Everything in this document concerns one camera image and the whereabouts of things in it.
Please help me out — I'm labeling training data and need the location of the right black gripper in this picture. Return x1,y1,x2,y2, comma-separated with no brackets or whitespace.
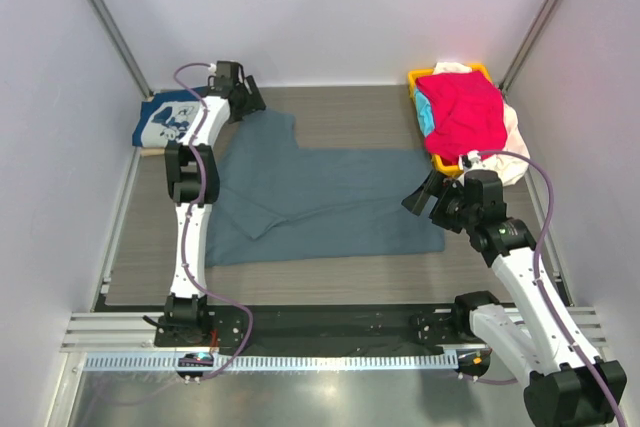
402,170,478,235

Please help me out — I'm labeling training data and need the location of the grey-blue t shirt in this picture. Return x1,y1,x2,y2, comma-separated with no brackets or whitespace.
205,110,445,267

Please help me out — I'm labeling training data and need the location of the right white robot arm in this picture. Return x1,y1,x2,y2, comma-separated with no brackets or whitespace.
402,169,627,426

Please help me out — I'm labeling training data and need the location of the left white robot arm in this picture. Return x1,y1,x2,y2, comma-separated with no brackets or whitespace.
154,61,266,347

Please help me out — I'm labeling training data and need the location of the folded navy cartoon t shirt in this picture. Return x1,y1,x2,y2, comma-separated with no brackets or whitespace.
132,90,201,148

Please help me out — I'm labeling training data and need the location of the light blue t shirt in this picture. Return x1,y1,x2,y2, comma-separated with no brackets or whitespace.
413,88,435,137

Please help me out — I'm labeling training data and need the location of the white t shirt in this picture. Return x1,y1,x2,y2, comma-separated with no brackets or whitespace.
433,61,530,187

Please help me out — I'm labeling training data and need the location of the red t shirt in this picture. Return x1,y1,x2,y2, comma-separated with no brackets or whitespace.
416,71,507,162

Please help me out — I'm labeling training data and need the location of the folded tan t shirt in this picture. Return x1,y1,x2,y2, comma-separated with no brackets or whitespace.
139,147,165,157

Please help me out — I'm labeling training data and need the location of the yellow plastic bin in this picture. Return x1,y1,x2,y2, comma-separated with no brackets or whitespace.
407,61,492,177

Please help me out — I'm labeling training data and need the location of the white slotted cable duct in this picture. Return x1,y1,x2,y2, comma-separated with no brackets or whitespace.
84,351,458,373

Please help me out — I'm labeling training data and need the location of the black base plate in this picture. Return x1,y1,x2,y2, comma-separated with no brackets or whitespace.
143,303,481,357

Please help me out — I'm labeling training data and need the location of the left aluminium frame post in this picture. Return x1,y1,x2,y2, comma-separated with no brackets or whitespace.
87,0,152,97

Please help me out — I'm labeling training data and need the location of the aluminium frame post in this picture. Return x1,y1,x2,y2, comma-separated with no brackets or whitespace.
498,0,562,97
87,0,152,97

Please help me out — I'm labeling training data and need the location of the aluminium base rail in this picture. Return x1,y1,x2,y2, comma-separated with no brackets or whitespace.
60,307,607,352

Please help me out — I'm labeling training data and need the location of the right aluminium frame post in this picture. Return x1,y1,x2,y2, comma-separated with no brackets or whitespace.
498,0,562,97

